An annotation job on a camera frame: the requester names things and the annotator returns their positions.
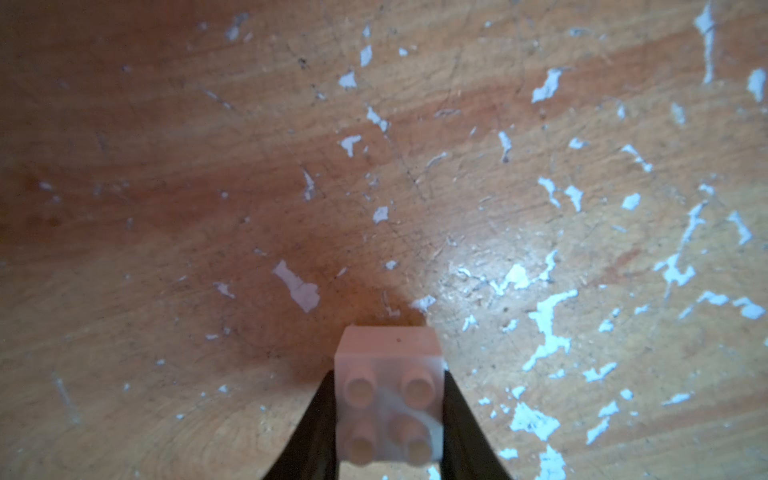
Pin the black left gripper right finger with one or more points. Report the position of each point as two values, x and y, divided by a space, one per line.
467 454

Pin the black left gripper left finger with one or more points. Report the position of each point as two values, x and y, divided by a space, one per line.
310 453

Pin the white lego brick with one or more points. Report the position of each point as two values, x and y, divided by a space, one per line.
389 391

